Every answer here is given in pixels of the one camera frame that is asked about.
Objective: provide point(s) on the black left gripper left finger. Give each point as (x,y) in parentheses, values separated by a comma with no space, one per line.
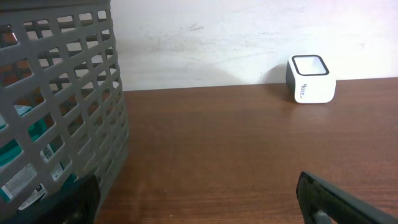
(76,203)

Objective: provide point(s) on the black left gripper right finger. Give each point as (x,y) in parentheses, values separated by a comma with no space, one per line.
(323,202)

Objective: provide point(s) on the teal mouthwash bottle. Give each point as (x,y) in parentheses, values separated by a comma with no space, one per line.
(15,184)

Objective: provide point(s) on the white barcode scanner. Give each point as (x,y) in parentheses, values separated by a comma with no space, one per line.
(309,79)

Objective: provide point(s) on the grey plastic lattice basket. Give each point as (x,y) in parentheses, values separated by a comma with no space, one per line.
(59,62)

